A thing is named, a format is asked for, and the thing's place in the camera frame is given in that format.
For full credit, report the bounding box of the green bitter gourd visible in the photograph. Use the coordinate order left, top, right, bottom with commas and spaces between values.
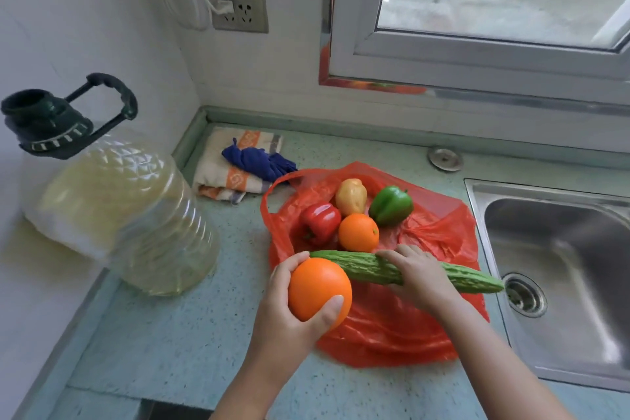
309, 250, 506, 295

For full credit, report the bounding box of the clear oil bottle green cap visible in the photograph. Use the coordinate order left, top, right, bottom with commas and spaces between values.
1, 73, 221, 298

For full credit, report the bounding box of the round metal countertop cap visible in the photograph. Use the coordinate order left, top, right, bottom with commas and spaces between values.
427, 146, 464, 173

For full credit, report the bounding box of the large orange fruit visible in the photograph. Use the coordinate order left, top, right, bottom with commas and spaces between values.
288, 258, 353, 332

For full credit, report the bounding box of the folded white orange towel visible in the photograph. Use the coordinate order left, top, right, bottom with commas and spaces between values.
192, 127, 285, 205

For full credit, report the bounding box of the small orange fruit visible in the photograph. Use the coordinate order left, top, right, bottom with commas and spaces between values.
338, 213, 380, 253

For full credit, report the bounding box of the person's right hand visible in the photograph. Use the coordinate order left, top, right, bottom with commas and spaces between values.
375, 244, 464, 318

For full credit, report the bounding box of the person's left forearm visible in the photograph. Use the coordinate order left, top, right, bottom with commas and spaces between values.
209, 355, 302, 420

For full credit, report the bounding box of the red plastic bag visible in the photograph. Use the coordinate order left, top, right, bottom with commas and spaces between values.
260, 162, 491, 369

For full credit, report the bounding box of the metal sink drain strainer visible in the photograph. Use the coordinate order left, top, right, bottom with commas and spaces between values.
501, 272, 548, 319

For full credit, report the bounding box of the green bell pepper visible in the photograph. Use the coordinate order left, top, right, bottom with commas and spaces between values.
368, 186, 414, 228

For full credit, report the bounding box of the yellow potato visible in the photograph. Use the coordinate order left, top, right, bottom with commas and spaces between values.
335, 178, 368, 218

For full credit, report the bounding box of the red bell pepper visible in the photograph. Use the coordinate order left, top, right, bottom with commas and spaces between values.
299, 203, 342, 247

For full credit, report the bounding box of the person's left hand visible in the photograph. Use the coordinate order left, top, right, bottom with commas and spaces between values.
247, 251, 345, 377

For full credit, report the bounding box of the stainless steel sink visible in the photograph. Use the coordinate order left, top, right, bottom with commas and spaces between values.
464, 178, 630, 394

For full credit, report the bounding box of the grey wall socket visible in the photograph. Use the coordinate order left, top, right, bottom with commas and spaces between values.
203, 0, 270, 34

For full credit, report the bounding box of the white window frame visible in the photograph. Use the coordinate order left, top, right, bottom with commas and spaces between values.
318, 0, 630, 108

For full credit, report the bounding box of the person's right forearm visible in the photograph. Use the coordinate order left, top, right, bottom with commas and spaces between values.
432, 296, 578, 420

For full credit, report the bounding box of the blue cloth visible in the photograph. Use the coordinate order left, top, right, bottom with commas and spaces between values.
221, 138, 299, 184

